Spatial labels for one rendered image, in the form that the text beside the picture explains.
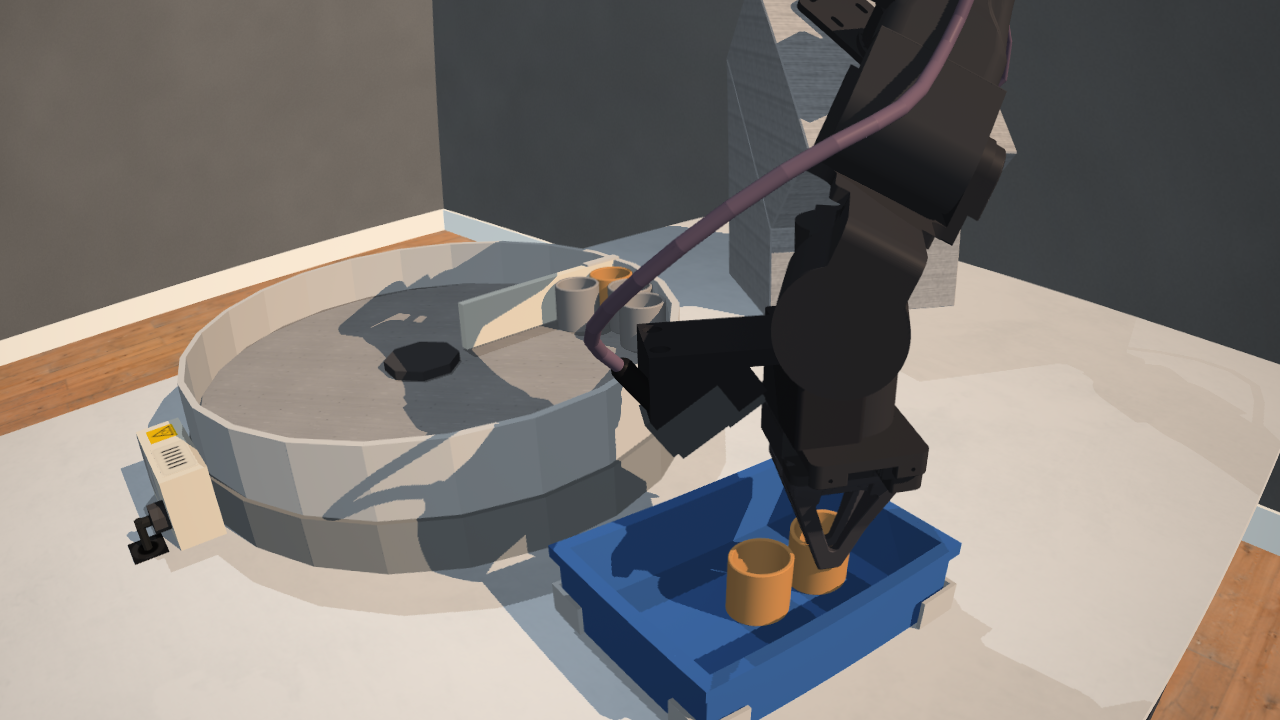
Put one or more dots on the blue open crate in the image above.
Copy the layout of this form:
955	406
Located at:
669	562

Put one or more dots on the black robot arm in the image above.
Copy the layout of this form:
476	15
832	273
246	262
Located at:
841	326

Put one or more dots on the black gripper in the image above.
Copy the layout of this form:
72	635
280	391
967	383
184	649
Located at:
890	446

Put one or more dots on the beige round turntable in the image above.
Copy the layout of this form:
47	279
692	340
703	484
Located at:
302	360

